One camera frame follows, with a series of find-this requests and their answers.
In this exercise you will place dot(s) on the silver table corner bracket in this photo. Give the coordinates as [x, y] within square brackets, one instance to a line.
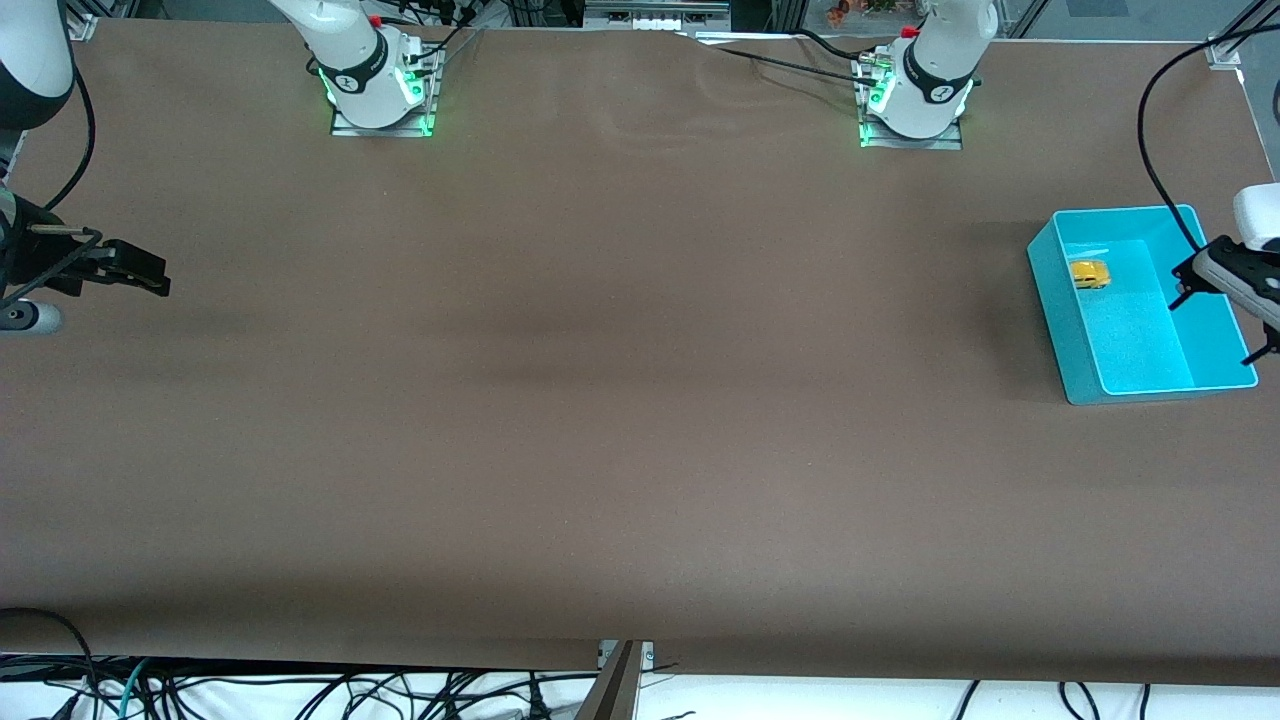
[82, 27]

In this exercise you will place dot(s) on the brown table cover sheet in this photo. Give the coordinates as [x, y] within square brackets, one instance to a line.
[640, 450]

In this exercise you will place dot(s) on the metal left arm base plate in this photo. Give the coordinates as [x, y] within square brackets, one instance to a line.
[910, 143]

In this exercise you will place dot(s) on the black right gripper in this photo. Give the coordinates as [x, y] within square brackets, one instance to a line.
[30, 262]

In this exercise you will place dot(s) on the cyan plastic bin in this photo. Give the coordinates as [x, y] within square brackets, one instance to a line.
[1140, 340]

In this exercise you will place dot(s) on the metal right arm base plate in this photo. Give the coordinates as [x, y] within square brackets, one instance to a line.
[385, 128]

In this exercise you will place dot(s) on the white power strip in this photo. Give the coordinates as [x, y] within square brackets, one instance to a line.
[657, 22]

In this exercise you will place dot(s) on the yellow beetle toy car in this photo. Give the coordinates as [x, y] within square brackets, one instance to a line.
[1091, 274]

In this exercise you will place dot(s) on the orange background object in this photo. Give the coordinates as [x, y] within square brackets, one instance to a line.
[838, 12]

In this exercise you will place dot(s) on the aluminium profile leg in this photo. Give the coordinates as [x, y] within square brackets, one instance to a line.
[610, 695]

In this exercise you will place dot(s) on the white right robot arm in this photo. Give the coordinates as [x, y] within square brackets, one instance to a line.
[355, 60]

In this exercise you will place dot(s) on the aluminium frame corner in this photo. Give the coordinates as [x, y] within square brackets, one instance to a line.
[1235, 45]

